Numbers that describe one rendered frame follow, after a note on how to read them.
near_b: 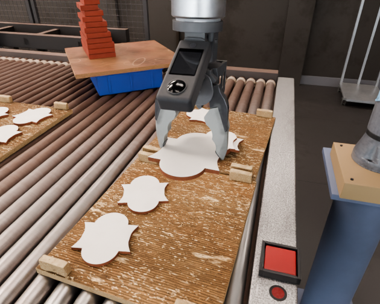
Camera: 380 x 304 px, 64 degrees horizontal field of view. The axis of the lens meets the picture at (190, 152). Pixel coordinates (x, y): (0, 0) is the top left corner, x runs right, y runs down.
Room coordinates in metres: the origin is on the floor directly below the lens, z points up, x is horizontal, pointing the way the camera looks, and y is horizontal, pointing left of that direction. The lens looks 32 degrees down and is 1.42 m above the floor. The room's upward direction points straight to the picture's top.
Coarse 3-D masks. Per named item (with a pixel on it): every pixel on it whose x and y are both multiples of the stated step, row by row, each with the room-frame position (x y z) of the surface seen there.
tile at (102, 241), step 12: (108, 216) 0.50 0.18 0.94; (120, 216) 0.50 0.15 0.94; (96, 228) 0.47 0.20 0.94; (108, 228) 0.47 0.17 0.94; (120, 228) 0.47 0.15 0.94; (132, 228) 0.47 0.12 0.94; (84, 240) 0.43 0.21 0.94; (96, 240) 0.43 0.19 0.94; (108, 240) 0.43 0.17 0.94; (120, 240) 0.43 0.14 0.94; (84, 252) 0.40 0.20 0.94; (96, 252) 0.40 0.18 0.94; (108, 252) 0.40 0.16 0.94; (120, 252) 0.41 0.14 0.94; (96, 264) 0.38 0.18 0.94
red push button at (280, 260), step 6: (270, 246) 0.43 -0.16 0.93; (270, 252) 0.42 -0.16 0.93; (276, 252) 0.42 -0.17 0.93; (282, 252) 0.42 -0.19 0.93; (288, 252) 0.42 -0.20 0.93; (294, 252) 0.42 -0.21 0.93; (264, 258) 0.40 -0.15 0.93; (270, 258) 0.40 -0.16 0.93; (276, 258) 0.40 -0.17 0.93; (282, 258) 0.40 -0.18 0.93; (288, 258) 0.40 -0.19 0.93; (294, 258) 0.40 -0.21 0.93; (264, 264) 0.39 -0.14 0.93; (270, 264) 0.39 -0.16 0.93; (276, 264) 0.39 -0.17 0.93; (282, 264) 0.39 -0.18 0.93; (288, 264) 0.39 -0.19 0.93; (294, 264) 0.39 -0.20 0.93; (276, 270) 0.37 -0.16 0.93; (282, 270) 0.37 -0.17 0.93; (288, 270) 0.37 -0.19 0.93; (294, 270) 0.37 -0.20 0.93
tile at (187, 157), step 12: (168, 144) 0.45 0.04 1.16; (180, 144) 0.45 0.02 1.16; (192, 144) 0.45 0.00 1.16; (204, 144) 0.45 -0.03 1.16; (156, 156) 0.42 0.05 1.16; (168, 156) 0.42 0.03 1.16; (180, 156) 0.42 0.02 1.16; (192, 156) 0.42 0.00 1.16; (204, 156) 0.42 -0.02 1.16; (216, 156) 0.42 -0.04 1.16; (168, 168) 0.38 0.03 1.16; (180, 168) 0.38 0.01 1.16; (192, 168) 0.38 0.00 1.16; (204, 168) 0.38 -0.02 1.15; (216, 168) 0.38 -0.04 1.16; (180, 180) 0.36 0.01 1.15
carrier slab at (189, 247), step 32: (192, 192) 0.59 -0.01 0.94; (224, 192) 0.59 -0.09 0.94; (128, 224) 0.48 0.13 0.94; (160, 224) 0.48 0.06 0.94; (192, 224) 0.48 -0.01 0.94; (224, 224) 0.48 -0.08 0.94; (64, 256) 0.40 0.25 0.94; (128, 256) 0.40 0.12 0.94; (160, 256) 0.40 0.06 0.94; (192, 256) 0.40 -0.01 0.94; (224, 256) 0.40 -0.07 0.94; (96, 288) 0.33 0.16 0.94; (128, 288) 0.33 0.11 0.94; (160, 288) 0.33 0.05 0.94; (192, 288) 0.33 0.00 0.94; (224, 288) 0.33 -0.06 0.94
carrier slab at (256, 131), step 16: (240, 112) 1.08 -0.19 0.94; (176, 128) 0.94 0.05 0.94; (192, 128) 0.94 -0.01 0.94; (208, 128) 0.94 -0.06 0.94; (240, 128) 0.94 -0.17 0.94; (256, 128) 0.94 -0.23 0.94; (272, 128) 0.96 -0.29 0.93; (240, 144) 0.83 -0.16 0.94; (256, 144) 0.83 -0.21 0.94; (224, 160) 0.74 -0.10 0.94; (240, 160) 0.74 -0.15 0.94; (256, 160) 0.74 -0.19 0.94; (256, 176) 0.67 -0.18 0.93
